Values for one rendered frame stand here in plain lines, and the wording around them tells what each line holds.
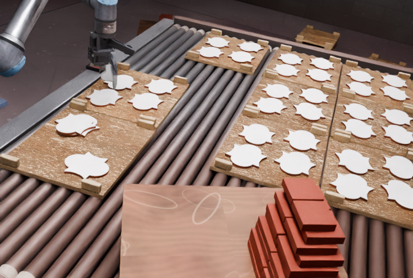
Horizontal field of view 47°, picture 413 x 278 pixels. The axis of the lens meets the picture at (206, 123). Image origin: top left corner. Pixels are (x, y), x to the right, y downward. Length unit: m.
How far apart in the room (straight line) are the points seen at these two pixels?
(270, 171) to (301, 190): 0.59
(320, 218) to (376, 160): 0.90
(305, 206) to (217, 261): 0.25
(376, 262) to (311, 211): 0.49
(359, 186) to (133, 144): 0.75
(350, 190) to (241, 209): 0.47
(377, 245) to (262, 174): 0.40
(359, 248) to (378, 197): 0.25
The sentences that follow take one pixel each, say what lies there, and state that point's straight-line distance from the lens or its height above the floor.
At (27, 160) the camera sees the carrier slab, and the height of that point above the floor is 0.94.
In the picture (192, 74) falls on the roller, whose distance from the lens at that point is 2.18.
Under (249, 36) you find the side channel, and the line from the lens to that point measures 2.72.
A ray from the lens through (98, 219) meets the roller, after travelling 1.33.
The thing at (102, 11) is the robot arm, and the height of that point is 1.29.
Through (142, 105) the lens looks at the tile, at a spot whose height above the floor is 0.95.
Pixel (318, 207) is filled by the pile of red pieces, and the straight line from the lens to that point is 0.95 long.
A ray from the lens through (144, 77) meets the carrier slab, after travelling 2.06.
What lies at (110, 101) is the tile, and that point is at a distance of 1.83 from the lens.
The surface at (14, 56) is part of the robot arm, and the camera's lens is 2.01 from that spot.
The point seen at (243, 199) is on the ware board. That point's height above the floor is 1.04.
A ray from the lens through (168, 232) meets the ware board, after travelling 1.12.
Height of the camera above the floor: 1.81
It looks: 30 degrees down
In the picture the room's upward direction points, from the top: 9 degrees clockwise
